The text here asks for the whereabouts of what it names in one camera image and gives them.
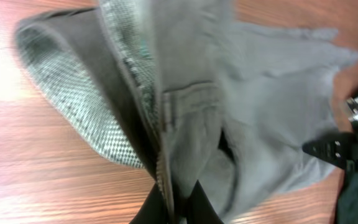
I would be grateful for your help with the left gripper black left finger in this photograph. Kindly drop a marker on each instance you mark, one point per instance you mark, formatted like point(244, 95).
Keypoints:
point(153, 210)

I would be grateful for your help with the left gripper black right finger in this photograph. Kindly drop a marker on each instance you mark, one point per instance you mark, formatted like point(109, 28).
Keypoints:
point(198, 208)

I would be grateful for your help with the grey cotton shorts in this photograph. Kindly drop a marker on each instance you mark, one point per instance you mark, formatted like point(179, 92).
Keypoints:
point(187, 92)

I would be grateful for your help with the black shorts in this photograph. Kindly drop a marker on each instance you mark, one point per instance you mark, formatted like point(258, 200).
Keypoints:
point(347, 201)

